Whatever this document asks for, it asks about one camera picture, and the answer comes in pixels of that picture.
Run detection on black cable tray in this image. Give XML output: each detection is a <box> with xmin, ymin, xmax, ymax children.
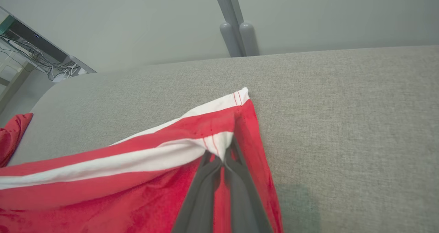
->
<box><xmin>6</xmin><ymin>18</ymin><xmax>68</xmax><ymax>63</ymax></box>

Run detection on grey fabric sofa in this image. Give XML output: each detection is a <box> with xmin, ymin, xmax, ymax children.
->
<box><xmin>0</xmin><ymin>45</ymin><xmax>439</xmax><ymax>233</ymax></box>

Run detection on grey partition post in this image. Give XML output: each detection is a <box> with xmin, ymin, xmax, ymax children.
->
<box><xmin>212</xmin><ymin>0</ymin><xmax>248</xmax><ymax>56</ymax></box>

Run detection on red and white jersey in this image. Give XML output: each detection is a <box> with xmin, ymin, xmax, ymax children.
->
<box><xmin>0</xmin><ymin>87</ymin><xmax>284</xmax><ymax>233</ymax></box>

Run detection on grey cylindrical post foot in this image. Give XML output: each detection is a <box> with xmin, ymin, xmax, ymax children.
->
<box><xmin>239</xmin><ymin>22</ymin><xmax>260</xmax><ymax>57</ymax></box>
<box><xmin>219</xmin><ymin>22</ymin><xmax>242</xmax><ymax>58</ymax></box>

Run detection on white cable bundle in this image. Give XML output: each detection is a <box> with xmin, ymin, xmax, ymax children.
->
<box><xmin>0</xmin><ymin>34</ymin><xmax>81</xmax><ymax>83</ymax></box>

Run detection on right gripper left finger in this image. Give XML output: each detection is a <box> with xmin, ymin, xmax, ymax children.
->
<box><xmin>171</xmin><ymin>150</ymin><xmax>223</xmax><ymax>233</ymax></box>

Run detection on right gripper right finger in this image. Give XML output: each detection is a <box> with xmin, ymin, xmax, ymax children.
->
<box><xmin>223</xmin><ymin>137</ymin><xmax>273</xmax><ymax>233</ymax></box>

